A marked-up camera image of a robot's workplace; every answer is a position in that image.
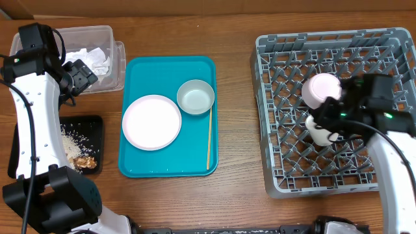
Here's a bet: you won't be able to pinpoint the white ceramic cup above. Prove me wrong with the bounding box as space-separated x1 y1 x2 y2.
305 115 339 146

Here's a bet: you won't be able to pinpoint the large white napkin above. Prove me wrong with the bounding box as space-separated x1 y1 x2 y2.
65 47 111 75

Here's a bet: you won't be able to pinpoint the brown food scraps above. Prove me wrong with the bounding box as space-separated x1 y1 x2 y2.
69 156 98 170

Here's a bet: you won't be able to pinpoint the white rice pile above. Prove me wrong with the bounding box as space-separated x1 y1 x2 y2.
61 129 92 170

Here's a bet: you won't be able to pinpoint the grey saucer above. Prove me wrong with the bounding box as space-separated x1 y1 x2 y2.
177 79 215 115

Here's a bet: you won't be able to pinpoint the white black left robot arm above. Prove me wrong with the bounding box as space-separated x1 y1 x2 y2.
1 23 138 233

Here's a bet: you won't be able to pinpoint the large pink plate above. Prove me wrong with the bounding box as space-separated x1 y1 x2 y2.
122 95 182 151

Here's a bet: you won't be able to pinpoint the clear plastic bin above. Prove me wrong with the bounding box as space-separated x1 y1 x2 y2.
1 23 126 94

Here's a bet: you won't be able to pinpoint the teal plastic tray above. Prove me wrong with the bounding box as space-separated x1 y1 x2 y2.
118 56 218 178

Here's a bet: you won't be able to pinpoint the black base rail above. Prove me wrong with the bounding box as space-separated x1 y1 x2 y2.
129 214 371 234

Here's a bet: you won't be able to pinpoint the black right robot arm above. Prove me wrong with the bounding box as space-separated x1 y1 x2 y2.
302 73 415 233

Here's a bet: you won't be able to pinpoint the brown cardboard backdrop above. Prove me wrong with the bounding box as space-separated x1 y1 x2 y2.
1 0 415 20

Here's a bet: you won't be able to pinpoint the grey plastic dish rack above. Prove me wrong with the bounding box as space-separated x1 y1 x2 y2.
251 27 415 198

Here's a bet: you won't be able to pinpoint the black plastic tray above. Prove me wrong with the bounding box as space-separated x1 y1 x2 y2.
7 115 105 179

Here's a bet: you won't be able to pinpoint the wooden chopstick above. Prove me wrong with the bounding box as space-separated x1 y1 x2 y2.
206 107 213 170

